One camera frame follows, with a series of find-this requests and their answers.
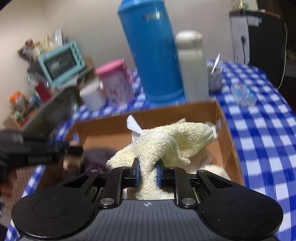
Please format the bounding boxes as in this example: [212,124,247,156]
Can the tan knitted band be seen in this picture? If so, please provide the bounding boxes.
[63,139,84,173]

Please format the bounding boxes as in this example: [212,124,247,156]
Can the cream yellow terry towel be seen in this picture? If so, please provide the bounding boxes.
[107,122,214,200]

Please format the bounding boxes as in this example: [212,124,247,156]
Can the person's left hand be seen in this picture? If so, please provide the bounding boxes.
[0,169,18,200]

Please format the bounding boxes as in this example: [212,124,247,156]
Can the purple velvet scrunchie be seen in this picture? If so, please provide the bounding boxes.
[82,148,117,174]

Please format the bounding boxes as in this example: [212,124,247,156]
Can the brown cardboard box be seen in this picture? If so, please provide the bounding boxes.
[36,101,246,190]

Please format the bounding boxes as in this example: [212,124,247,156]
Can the orange lid glass jar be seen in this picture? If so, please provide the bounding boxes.
[10,91,28,114]

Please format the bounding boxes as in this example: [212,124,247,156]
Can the white towel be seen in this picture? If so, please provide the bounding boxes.
[183,148,231,180]

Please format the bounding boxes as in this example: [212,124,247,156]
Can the red box on shelf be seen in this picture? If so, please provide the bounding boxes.
[34,81,51,103]

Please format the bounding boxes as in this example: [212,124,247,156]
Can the wooden storage shelf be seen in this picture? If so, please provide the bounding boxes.
[3,56,95,135]

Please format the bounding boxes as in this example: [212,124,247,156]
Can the white folded tissue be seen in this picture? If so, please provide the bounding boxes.
[126,115,144,142]

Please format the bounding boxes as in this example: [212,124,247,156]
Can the white ceramic mug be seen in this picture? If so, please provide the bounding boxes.
[79,80,107,111]

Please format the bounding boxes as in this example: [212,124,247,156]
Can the pink Hello Kitty cup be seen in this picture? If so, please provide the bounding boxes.
[95,59,134,106]

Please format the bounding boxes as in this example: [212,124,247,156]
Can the teal toaster oven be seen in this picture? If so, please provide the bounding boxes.
[38,40,86,88]

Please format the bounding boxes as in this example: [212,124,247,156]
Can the blue white checkered tablecloth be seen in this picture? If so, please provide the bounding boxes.
[4,59,296,241]

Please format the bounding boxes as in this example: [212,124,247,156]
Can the small tissue packet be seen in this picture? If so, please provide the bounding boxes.
[231,83,257,108]

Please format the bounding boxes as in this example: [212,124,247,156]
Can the small patterned cup with spoon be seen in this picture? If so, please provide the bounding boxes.
[207,54,223,93]

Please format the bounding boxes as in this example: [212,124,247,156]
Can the white insulated bottle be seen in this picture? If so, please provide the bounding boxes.
[175,30,209,102]

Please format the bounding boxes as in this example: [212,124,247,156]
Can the blue thermos flask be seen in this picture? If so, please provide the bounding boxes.
[117,1,184,103]

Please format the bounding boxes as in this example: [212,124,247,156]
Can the black mini fridge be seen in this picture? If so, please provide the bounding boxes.
[229,10,287,89]

